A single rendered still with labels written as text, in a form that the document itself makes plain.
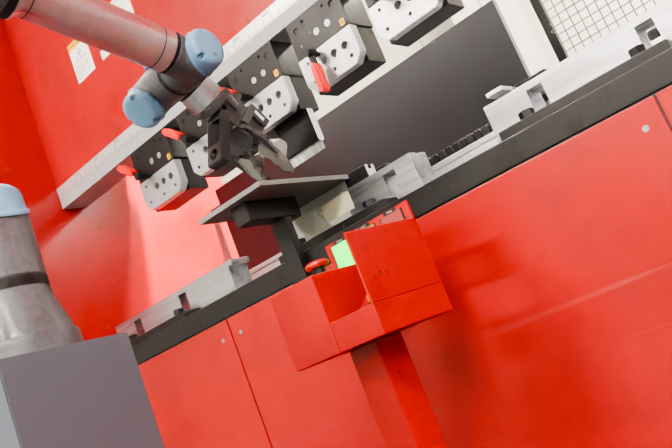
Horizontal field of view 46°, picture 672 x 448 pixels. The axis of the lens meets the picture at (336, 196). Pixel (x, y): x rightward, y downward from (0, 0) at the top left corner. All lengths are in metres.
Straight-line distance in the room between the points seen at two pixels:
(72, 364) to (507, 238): 0.69
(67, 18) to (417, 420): 0.79
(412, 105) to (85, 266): 1.01
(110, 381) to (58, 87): 1.47
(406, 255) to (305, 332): 0.19
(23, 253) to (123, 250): 1.40
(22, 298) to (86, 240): 1.37
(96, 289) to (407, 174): 1.09
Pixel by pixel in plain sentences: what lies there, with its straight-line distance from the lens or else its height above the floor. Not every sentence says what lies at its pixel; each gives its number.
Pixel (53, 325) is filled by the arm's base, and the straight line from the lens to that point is 0.96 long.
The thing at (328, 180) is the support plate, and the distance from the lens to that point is 1.55.
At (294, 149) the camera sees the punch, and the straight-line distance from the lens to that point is 1.70.
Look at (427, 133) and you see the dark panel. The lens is 2.10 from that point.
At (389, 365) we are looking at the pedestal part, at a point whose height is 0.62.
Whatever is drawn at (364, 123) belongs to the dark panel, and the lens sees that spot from 2.21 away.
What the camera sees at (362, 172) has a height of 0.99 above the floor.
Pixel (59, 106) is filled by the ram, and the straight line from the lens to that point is 2.33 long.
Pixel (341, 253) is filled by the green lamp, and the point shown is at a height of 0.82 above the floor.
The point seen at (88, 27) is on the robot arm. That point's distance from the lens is 1.30.
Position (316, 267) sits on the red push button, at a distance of 1.23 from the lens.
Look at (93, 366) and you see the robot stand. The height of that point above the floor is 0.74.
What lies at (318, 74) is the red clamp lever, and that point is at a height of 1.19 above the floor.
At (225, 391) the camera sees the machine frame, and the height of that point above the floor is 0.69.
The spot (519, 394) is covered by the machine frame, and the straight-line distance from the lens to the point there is 1.32.
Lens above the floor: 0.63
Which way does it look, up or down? 12 degrees up
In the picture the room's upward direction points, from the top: 22 degrees counter-clockwise
